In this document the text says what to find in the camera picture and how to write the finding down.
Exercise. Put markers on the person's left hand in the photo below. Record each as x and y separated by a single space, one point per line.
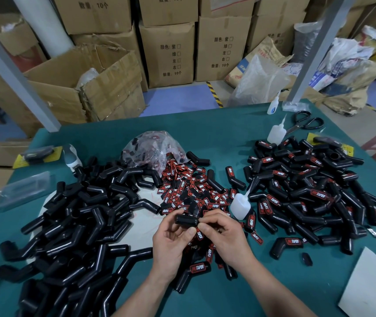
170 250

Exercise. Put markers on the person's right hand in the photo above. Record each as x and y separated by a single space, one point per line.
229 242

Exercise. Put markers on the person's right thumb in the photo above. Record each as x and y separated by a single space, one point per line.
207 227

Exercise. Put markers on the person's left thumb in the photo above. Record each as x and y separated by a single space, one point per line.
187 234

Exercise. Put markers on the black rubber elbow tube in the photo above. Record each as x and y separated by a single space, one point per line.
186 221

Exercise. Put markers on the person's left forearm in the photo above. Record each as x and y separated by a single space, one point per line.
143 298

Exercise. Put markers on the black elbow tube red label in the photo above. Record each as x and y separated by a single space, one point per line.
288 245

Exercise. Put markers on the person's right forearm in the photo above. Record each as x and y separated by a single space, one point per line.
275 293

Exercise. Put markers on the white glue squeeze bottle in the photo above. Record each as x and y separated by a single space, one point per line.
276 132
240 206

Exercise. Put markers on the heap of red black labels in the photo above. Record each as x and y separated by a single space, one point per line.
191 191

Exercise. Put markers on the clear bag of labels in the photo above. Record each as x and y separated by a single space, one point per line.
153 148

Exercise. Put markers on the small black rubber cap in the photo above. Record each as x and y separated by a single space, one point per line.
307 259

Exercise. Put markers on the pile of plain black tubes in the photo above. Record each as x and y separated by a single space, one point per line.
82 234

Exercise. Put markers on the pile of labelled black tubes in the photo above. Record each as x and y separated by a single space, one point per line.
310 191

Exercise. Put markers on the white glue bottle blue label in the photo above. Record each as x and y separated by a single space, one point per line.
273 105

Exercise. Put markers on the white grey plastic bottle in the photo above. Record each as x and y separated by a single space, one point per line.
71 158

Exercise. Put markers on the black scissors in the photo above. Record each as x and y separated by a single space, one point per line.
305 122

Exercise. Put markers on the small clear plastic pouch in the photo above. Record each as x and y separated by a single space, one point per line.
295 106

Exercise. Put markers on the yellow card black part package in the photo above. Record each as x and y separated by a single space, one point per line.
38 154
331 143

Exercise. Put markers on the clear plastic bag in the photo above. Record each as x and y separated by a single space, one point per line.
259 84

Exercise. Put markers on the small silver black label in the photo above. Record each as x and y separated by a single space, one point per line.
373 232

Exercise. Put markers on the clear plastic blister package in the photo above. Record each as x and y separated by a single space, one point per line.
23 189

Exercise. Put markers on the white cardboard sheet red marks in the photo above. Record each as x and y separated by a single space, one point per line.
371 287

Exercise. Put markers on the torn open cardboard box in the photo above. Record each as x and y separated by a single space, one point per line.
89 85

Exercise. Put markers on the brown paper sack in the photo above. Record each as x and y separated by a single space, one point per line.
260 51

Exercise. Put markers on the stack of printed cardboard boxes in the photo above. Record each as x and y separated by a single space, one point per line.
174 39

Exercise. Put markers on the heap of sacks and bags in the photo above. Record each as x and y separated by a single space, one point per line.
353 69

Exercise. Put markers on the worn brown cardboard box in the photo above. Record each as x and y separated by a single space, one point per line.
3 62

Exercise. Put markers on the white plastic roll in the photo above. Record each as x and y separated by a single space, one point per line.
44 26

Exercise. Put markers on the grey metal post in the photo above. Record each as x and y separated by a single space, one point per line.
16 75
320 49

